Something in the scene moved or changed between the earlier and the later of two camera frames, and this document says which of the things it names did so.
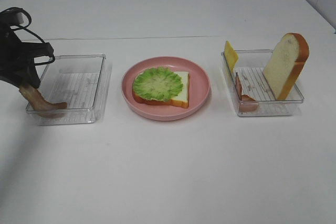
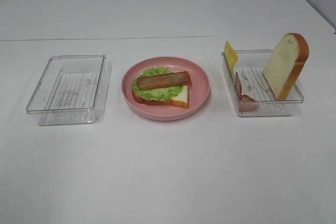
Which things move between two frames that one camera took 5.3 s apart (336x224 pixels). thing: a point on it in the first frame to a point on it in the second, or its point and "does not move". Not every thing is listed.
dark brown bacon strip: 53,110 to 170,79
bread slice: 285,64 does not move
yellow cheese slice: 231,55 does not move
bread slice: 182,100 does not move
